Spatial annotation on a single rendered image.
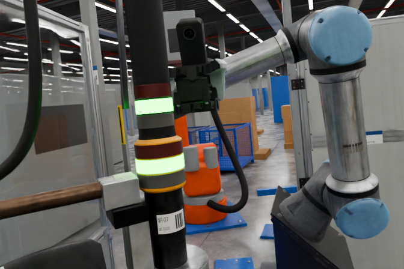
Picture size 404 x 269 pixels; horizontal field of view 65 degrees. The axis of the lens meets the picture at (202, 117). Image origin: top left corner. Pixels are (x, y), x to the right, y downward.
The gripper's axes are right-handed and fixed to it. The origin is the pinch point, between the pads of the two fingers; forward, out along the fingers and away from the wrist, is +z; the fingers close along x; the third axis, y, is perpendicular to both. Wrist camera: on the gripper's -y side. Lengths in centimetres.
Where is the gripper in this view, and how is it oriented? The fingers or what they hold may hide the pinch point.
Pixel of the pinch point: (180, 65)
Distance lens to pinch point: 45.1
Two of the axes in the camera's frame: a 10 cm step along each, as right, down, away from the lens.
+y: 1.0, 9.9, 0.5
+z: -1.4, 0.6, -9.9
